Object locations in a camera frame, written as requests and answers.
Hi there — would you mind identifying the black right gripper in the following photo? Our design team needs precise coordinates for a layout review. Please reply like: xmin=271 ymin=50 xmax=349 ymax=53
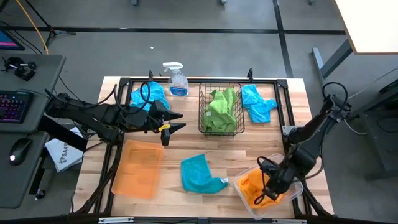
xmin=257 ymin=160 xmax=299 ymax=200

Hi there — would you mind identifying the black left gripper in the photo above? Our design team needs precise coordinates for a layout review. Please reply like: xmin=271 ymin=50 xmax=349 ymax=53
xmin=134 ymin=107 xmax=187 ymax=146

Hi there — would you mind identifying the orange microfiber towel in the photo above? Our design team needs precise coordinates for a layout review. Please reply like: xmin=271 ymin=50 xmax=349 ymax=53
xmin=247 ymin=167 xmax=283 ymax=206
xmin=239 ymin=174 xmax=269 ymax=210

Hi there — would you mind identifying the blue microfiber towel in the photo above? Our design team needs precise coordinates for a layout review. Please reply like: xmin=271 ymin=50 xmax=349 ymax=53
xmin=241 ymin=83 xmax=279 ymax=124
xmin=129 ymin=81 xmax=171 ymax=112
xmin=180 ymin=154 xmax=230 ymax=194

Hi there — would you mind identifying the green microfiber towel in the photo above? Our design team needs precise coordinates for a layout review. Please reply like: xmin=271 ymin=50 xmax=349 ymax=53
xmin=214 ymin=87 xmax=238 ymax=125
xmin=203 ymin=91 xmax=238 ymax=134

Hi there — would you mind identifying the black wire basket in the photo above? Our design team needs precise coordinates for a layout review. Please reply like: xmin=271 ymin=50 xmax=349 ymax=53
xmin=198 ymin=82 xmax=246 ymax=137

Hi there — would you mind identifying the clear plastic bin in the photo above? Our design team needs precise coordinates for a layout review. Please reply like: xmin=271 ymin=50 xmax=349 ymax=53
xmin=233 ymin=152 xmax=304 ymax=220

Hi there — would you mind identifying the clear glass cleaner spray bottle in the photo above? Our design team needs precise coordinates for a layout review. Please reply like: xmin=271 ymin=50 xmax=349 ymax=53
xmin=162 ymin=61 xmax=190 ymax=97

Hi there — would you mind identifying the orange translucent plastic bin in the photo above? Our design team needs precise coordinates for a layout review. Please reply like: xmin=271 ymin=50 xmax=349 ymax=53
xmin=111 ymin=139 xmax=165 ymax=200

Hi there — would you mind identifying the grey table leg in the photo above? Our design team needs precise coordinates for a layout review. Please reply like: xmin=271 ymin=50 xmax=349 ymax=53
xmin=312 ymin=39 xmax=354 ymax=106

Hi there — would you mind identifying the white printed bag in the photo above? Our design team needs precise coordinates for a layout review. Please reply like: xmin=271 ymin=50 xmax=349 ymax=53
xmin=44 ymin=138 xmax=84 ymax=173

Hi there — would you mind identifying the grey side desk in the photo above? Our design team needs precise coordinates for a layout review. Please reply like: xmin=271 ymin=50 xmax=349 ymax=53
xmin=0 ymin=54 xmax=67 ymax=209

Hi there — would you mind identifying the black tripod stand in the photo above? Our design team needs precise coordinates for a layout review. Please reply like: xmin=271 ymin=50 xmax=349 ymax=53
xmin=23 ymin=0 xmax=77 ymax=47

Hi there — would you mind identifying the black computer mouse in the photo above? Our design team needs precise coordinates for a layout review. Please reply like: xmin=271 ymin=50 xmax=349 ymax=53
xmin=8 ymin=138 xmax=33 ymax=166

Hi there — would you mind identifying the black backlit keyboard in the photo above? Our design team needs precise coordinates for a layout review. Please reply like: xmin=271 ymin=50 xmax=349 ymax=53
xmin=0 ymin=90 xmax=34 ymax=124

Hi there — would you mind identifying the white table top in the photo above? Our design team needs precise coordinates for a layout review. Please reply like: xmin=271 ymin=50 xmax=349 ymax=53
xmin=335 ymin=0 xmax=398 ymax=55

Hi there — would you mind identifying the monitor with blue screen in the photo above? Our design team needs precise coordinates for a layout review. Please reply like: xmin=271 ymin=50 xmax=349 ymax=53
xmin=0 ymin=29 xmax=25 ymax=51

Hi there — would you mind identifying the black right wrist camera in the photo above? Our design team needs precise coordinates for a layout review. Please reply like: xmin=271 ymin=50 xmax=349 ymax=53
xmin=264 ymin=185 xmax=280 ymax=202

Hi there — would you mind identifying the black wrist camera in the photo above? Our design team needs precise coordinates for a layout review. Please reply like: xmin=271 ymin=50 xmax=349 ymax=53
xmin=264 ymin=185 xmax=280 ymax=202
xmin=150 ymin=100 xmax=170 ymax=114

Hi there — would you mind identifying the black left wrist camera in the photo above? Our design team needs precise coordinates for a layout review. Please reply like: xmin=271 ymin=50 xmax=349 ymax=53
xmin=150 ymin=100 xmax=170 ymax=114

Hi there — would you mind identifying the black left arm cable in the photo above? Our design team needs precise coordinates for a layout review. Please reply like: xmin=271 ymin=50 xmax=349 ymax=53
xmin=139 ymin=81 xmax=152 ymax=110

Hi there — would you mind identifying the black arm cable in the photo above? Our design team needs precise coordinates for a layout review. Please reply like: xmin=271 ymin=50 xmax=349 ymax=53
xmin=322 ymin=82 xmax=349 ymax=105
xmin=139 ymin=81 xmax=152 ymax=110

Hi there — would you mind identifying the black aluminium table frame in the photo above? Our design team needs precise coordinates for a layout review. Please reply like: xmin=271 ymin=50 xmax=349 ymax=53
xmin=70 ymin=68 xmax=335 ymax=219

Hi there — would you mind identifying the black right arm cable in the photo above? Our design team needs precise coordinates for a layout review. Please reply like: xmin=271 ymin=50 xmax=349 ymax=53
xmin=322 ymin=82 xmax=349 ymax=105

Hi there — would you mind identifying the black clamp mount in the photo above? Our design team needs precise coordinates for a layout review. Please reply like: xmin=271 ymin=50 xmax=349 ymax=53
xmin=2 ymin=57 xmax=37 ymax=82

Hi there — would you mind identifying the yellow cable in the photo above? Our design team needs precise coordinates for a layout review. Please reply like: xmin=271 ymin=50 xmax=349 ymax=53
xmin=14 ymin=0 xmax=50 ymax=55

